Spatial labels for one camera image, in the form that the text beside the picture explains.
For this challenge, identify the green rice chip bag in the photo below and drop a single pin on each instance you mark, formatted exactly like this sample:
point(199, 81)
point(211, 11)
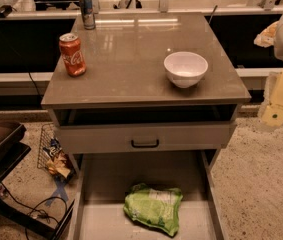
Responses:
point(154, 208)

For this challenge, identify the grey drawer cabinet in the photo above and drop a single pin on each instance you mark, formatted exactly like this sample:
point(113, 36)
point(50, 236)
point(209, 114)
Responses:
point(126, 83)

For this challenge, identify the open middle drawer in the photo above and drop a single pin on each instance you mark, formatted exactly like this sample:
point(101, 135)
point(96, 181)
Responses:
point(104, 182)

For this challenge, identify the blue snack bag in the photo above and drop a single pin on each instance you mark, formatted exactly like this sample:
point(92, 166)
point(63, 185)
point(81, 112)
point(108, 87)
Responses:
point(53, 148)

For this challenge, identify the yellow crumpled snack bag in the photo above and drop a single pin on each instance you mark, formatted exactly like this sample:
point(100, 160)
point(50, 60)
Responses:
point(59, 166)

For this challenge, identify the white ceramic bowl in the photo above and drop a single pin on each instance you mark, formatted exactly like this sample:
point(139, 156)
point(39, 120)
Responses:
point(185, 69)

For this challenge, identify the blue silver energy drink can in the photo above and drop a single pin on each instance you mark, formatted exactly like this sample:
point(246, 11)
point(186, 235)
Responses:
point(87, 14)

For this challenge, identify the orange Coca-Cola can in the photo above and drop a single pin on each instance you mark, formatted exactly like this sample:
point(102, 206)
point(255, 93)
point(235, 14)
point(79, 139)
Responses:
point(70, 48)

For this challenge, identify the black tray stand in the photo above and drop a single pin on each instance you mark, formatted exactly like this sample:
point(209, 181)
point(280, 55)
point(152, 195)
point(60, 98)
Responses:
point(12, 151)

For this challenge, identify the top drawer with black handle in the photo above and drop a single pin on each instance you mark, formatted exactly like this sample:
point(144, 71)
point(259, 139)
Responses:
point(144, 137)

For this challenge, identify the wire mesh basket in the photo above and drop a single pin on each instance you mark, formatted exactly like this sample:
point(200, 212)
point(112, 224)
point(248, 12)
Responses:
point(46, 134)

